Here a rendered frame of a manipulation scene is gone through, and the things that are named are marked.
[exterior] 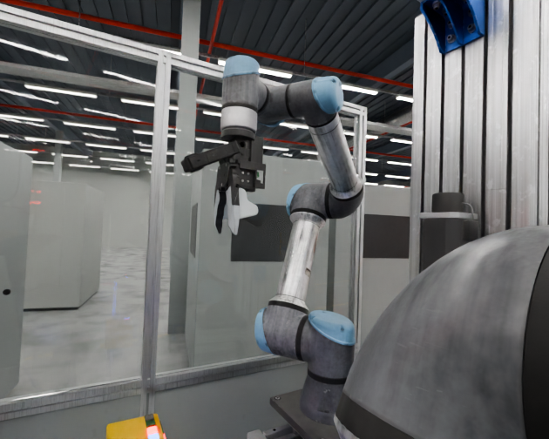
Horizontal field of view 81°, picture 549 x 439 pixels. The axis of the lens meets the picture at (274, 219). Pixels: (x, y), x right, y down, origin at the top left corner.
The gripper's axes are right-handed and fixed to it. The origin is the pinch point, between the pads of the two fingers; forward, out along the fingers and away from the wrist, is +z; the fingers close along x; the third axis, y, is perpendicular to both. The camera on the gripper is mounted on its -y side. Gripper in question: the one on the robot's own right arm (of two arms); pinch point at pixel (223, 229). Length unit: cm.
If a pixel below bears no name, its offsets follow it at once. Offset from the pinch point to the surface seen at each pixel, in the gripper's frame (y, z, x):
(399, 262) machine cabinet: 320, 31, 228
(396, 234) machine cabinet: 312, -4, 228
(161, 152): -6, -24, 45
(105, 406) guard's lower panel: -18, 54, 46
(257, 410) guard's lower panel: 33, 66, 46
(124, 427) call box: -15.3, 41.0, 10.1
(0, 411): -42, 50, 46
